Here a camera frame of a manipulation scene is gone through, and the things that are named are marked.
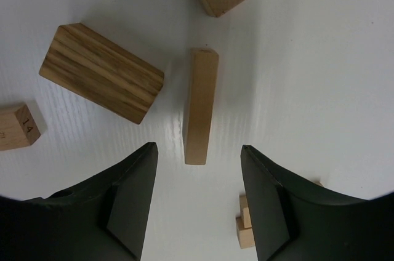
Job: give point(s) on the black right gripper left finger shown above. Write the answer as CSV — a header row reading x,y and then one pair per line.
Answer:
x,y
101,218

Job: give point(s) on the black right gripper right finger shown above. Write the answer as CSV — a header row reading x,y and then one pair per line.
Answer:
x,y
347,228

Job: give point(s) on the wood plank numbered fourteen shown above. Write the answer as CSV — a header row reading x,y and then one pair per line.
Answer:
x,y
18,127

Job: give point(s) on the dark striped wood block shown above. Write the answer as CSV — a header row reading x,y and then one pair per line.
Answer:
x,y
91,66

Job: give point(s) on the light wood plank block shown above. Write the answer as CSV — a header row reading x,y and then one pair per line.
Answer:
x,y
204,68

